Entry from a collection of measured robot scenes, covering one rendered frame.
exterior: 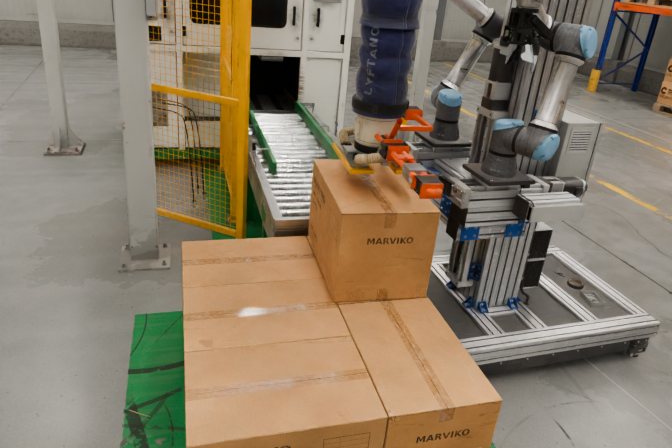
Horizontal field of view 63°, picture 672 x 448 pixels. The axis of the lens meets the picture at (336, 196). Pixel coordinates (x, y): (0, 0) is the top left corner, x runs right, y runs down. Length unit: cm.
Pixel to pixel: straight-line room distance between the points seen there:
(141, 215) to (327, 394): 196
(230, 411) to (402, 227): 92
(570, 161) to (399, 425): 152
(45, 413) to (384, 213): 162
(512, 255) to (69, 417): 213
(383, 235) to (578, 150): 109
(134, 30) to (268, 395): 205
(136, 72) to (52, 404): 167
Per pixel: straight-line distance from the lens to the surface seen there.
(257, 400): 181
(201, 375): 190
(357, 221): 207
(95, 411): 264
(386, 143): 206
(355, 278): 220
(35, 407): 273
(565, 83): 233
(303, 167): 365
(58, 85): 545
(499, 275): 292
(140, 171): 334
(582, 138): 277
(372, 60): 213
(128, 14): 313
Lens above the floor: 180
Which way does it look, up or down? 23 degrees down
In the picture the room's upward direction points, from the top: 5 degrees clockwise
